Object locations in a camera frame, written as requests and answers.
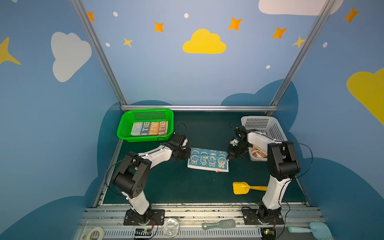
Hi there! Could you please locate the teal owl pattern towel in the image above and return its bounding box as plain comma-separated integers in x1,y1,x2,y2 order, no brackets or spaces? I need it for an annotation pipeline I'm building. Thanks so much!
187,148,229,173

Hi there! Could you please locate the grey plastic basket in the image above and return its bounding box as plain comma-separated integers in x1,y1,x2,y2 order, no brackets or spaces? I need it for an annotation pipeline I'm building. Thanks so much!
241,116,287,162

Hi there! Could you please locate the striped rabbit text towel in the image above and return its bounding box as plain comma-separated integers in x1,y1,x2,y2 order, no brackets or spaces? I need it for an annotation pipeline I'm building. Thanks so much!
131,121,168,137

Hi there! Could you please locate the green plastic basket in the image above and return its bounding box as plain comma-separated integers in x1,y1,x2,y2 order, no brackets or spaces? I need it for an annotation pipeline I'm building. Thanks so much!
117,109,174,143

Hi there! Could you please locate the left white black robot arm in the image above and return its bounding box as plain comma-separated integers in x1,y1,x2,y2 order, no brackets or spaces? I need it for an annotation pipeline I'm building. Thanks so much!
112,145,191,217

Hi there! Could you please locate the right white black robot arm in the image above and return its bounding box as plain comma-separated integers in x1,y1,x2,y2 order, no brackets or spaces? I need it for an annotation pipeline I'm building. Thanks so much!
227,126,301,214

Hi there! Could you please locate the orange pattern towel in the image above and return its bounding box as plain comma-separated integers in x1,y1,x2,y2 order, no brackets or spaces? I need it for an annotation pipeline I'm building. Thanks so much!
251,145,268,158

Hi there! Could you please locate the yellow toy shovel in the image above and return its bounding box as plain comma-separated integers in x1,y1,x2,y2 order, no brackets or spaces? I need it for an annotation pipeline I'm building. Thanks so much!
233,182,268,195

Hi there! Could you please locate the grey green brush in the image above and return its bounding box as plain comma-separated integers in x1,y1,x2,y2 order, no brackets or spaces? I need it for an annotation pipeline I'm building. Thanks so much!
202,219,237,231

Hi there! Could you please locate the clear round lid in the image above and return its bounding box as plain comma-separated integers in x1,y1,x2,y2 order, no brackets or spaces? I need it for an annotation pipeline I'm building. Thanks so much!
163,218,180,238

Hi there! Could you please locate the right small circuit board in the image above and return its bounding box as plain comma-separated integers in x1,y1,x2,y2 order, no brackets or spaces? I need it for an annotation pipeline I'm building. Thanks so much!
261,228,277,240

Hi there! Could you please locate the small circuit board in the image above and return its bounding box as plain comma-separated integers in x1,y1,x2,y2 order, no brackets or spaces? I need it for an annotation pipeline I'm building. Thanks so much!
261,228,277,240
133,228,153,240

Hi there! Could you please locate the left small circuit board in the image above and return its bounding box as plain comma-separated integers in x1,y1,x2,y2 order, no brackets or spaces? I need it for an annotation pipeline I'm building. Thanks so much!
133,228,153,240

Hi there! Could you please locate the mint green spatula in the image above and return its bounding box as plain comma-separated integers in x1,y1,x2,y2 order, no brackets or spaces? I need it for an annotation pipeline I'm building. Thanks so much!
288,222,333,240

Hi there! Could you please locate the white tape roll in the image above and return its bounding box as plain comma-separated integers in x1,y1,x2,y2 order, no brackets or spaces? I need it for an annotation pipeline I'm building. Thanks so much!
86,227,105,240

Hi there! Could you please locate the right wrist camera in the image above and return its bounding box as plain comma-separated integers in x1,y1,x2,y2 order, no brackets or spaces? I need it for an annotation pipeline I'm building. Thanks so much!
230,138,239,146

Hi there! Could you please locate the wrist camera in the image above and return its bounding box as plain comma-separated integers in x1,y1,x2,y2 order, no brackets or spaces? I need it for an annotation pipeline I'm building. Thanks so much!
171,133,188,148
230,138,239,146

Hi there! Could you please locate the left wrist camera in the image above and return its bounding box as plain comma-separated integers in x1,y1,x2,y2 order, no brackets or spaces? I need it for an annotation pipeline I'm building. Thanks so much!
171,133,188,148

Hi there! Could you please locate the aluminium rear frame bar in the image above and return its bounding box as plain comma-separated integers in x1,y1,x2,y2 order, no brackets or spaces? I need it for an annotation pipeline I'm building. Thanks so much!
121,105,278,112

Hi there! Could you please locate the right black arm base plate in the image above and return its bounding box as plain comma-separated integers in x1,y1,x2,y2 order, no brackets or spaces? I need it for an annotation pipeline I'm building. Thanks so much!
241,207,285,225

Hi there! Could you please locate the aluminium front rail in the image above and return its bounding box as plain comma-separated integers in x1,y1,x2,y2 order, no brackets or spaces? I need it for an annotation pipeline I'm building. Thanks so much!
74,203,325,240

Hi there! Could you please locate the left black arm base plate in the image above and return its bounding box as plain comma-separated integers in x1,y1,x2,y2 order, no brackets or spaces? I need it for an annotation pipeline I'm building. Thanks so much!
123,209,165,226

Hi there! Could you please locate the aluminium left frame post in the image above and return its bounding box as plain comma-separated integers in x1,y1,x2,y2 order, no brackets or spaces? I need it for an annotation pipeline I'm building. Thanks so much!
71,0,127,106

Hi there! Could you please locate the aluminium frame post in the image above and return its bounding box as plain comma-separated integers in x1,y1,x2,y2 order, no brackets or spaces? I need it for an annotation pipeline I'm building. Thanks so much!
71,0,127,106
270,0,336,108

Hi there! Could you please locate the aluminium right frame post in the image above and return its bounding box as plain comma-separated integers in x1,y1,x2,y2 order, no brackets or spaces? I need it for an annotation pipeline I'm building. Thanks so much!
270,0,336,108

